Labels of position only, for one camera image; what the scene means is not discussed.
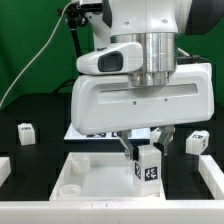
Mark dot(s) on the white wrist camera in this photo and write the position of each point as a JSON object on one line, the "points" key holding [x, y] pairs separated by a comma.
{"points": [[117, 58]]}

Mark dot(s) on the white fence wall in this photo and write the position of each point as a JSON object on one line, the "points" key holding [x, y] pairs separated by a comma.
{"points": [[119, 212], [5, 169], [212, 175]]}

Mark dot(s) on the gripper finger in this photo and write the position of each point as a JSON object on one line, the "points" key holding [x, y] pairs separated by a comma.
{"points": [[131, 152], [167, 133]]}

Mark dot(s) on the white front fence wall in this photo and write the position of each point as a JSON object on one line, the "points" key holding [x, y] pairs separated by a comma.
{"points": [[119, 212]]}

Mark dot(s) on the white base tag plate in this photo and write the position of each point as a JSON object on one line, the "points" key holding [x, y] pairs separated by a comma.
{"points": [[136, 134]]}

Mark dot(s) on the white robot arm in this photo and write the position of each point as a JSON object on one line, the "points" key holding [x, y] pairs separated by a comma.
{"points": [[136, 77]]}

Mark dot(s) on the white left fence wall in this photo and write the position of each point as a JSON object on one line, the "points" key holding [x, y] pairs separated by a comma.
{"points": [[5, 169]]}

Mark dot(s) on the white right fence wall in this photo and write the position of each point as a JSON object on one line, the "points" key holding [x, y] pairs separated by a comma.
{"points": [[212, 175]]}

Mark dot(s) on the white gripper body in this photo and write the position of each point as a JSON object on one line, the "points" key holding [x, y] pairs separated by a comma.
{"points": [[111, 103]]}

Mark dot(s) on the white square table top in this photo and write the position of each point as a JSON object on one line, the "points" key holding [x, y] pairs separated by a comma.
{"points": [[97, 176]]}

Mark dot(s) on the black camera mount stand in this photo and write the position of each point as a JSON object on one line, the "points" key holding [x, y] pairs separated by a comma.
{"points": [[76, 16]]}

